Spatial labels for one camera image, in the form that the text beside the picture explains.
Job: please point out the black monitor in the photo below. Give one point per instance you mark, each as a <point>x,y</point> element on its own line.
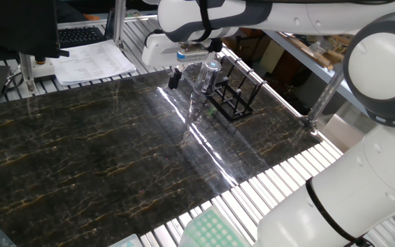
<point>12,27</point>

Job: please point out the grey metal shelf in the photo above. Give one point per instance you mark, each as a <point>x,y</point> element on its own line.
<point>321,75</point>

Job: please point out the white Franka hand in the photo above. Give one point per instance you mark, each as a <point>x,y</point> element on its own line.
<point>156,51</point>

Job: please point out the black marble pattern mat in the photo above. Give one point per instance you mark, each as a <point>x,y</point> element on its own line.
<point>81,154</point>

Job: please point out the white paper stack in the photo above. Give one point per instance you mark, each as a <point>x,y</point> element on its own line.
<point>91,61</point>

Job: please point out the clear glass jar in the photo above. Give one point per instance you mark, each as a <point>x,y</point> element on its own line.
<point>201,96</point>

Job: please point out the green pipette tip box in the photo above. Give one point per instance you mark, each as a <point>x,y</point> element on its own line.
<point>211,233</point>

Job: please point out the white Franka Panda arm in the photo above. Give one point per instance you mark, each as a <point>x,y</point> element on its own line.
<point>372,192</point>

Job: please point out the black keyboard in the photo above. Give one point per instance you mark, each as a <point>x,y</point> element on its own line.
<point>79,36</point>

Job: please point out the blue pipette tip box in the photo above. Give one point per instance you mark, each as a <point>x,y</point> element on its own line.
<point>127,241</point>

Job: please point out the aluminium profile bar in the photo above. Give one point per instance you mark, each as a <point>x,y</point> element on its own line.
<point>27,75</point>
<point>119,24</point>
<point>324,99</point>

